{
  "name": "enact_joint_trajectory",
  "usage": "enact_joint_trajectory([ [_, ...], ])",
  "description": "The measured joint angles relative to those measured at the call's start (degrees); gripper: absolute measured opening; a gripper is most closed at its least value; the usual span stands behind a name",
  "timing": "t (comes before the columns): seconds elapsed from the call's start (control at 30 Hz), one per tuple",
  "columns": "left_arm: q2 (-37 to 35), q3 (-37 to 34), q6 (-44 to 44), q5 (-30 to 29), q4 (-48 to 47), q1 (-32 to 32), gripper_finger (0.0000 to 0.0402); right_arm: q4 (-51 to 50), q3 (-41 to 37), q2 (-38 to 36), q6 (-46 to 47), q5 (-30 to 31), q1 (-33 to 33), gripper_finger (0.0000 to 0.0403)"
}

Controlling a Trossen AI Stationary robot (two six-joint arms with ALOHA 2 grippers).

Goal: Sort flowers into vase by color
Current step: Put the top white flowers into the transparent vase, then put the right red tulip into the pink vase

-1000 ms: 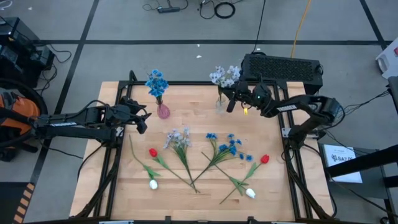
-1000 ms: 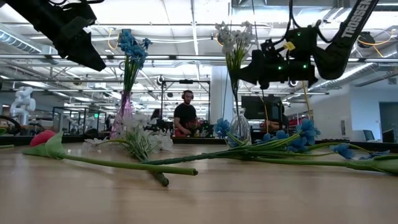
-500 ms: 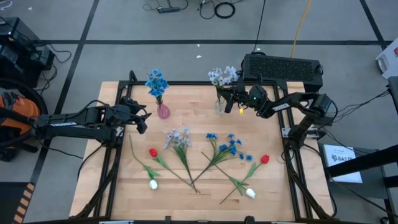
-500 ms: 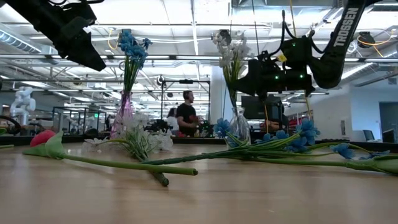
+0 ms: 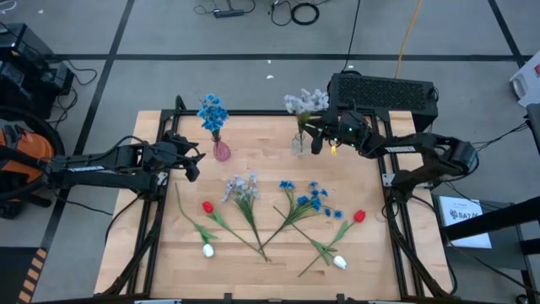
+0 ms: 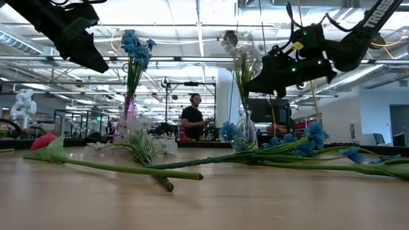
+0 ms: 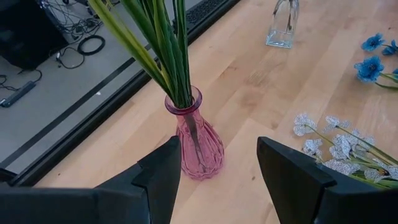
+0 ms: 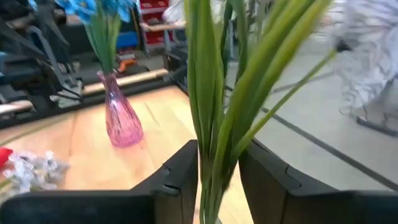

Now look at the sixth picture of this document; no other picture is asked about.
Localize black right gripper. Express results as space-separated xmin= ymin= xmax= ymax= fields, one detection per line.
xmin=243 ymin=47 xmax=338 ymax=99

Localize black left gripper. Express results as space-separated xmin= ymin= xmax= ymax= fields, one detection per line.
xmin=35 ymin=11 xmax=110 ymax=74

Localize white artificial flower bunch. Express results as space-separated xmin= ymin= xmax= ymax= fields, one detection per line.
xmin=220 ymin=31 xmax=268 ymax=112
xmin=83 ymin=115 xmax=179 ymax=192

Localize blue artificial flower bunch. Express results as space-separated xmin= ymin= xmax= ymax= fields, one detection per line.
xmin=120 ymin=29 xmax=157 ymax=96
xmin=145 ymin=120 xmax=402 ymax=171

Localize clear glass vase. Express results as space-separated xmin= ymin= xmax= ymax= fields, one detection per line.
xmin=235 ymin=109 xmax=259 ymax=151

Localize pink glass vase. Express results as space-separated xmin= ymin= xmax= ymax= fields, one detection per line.
xmin=112 ymin=93 xmax=139 ymax=144

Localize black monitor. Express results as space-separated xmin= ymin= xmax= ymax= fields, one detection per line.
xmin=248 ymin=98 xmax=292 ymax=128

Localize person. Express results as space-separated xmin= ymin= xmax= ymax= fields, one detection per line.
xmin=180 ymin=93 xmax=214 ymax=141

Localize red artificial tulip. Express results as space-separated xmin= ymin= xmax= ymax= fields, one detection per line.
xmin=22 ymin=132 xmax=205 ymax=181

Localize dark office chair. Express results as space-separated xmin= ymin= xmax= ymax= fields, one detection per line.
xmin=372 ymin=132 xmax=387 ymax=146

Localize yellow hanging cable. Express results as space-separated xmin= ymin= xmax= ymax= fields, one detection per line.
xmin=297 ymin=0 xmax=321 ymax=125

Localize black hanging cable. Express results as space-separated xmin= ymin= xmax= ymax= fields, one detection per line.
xmin=258 ymin=0 xmax=266 ymax=45

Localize black frame workstation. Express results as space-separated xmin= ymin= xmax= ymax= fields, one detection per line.
xmin=164 ymin=80 xmax=217 ymax=141

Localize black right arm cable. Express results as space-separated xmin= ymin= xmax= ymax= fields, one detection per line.
xmin=285 ymin=1 xmax=355 ymax=45

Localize black aluminium table frame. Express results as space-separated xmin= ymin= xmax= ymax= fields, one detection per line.
xmin=0 ymin=137 xmax=409 ymax=158

